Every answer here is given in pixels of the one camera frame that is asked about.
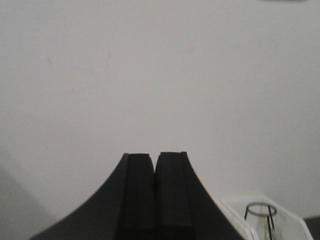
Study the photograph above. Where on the black wire tripod stand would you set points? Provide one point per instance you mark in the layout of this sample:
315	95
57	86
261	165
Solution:
265	211

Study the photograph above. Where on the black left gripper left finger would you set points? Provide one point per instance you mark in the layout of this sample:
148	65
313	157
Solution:
123	208

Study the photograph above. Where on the clear glass flask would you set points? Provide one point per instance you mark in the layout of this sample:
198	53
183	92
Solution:
262	231

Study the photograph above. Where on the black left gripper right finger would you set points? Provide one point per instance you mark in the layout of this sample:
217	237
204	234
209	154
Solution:
184	208

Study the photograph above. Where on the right white storage bin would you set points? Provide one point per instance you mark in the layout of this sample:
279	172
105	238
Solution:
288	226

